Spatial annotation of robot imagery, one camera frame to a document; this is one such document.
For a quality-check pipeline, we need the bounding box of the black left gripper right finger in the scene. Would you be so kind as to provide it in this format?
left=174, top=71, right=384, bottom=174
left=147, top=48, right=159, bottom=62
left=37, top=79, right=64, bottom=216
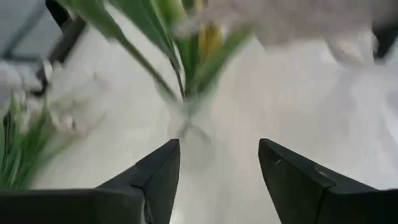
left=257, top=138, right=398, bottom=224

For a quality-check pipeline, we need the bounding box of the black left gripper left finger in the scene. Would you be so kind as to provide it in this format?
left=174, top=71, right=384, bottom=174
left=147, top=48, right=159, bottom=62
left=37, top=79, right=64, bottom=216
left=0, top=138, right=182, bottom=224

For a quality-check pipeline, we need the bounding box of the white artificial tulip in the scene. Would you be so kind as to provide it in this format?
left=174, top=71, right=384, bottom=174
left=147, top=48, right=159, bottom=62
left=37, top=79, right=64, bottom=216
left=57, top=0, right=253, bottom=105

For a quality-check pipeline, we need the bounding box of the clear glass vase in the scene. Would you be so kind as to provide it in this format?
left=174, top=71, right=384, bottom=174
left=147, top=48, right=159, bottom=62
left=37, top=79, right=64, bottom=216
left=155, top=83, right=219, bottom=170

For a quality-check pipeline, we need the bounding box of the large white patterned fabric flower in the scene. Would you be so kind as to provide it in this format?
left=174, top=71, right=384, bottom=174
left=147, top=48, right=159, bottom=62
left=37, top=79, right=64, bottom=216
left=0, top=62, right=108, bottom=191

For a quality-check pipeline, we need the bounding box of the white blossom spray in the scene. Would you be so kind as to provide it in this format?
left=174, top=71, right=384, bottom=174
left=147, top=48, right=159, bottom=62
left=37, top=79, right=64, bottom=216
left=172, top=0, right=381, bottom=68

